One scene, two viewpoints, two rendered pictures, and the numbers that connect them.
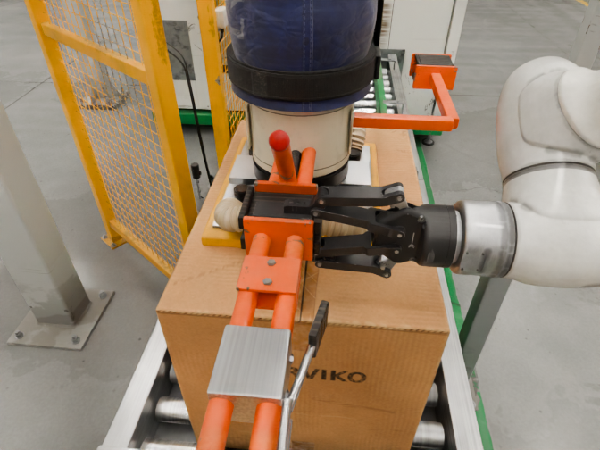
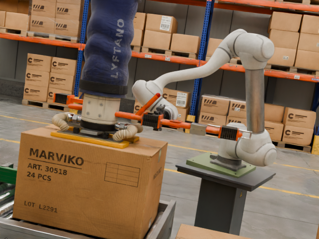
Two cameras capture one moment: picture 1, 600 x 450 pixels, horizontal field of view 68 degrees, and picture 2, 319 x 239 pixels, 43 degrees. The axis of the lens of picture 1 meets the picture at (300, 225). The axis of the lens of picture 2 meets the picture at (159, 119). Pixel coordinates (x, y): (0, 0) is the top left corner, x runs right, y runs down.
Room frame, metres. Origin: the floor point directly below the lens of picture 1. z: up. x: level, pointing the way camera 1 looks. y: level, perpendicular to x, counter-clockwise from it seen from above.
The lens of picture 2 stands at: (0.26, 1.87, 1.32)
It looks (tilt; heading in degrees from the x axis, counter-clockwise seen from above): 7 degrees down; 275
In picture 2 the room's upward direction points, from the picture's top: 8 degrees clockwise
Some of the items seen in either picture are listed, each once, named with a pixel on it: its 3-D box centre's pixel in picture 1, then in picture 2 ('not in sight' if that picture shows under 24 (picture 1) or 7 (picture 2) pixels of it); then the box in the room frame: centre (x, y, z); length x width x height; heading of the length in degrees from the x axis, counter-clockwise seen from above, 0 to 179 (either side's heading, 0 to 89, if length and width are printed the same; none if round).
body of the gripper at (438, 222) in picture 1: (412, 234); (162, 117); (0.41, -0.13, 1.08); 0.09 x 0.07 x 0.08; 84
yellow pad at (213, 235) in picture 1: (250, 178); (90, 135); (0.70, 0.09, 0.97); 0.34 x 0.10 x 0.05; 175
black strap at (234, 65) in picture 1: (303, 60); (103, 86); (0.69, -0.01, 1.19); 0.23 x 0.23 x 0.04
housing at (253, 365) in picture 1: (253, 373); (198, 129); (0.22, 0.04, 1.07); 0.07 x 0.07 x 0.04; 85
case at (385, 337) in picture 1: (312, 270); (94, 177); (0.68, -0.03, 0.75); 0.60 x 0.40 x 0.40; 175
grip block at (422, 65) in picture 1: (432, 70); (63, 98); (0.96, -0.29, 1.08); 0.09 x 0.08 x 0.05; 85
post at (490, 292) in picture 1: (490, 291); not in sight; (0.85, -0.53, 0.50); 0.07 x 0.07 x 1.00; 84
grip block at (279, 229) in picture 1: (282, 219); (152, 119); (0.44, 0.02, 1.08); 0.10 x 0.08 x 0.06; 85
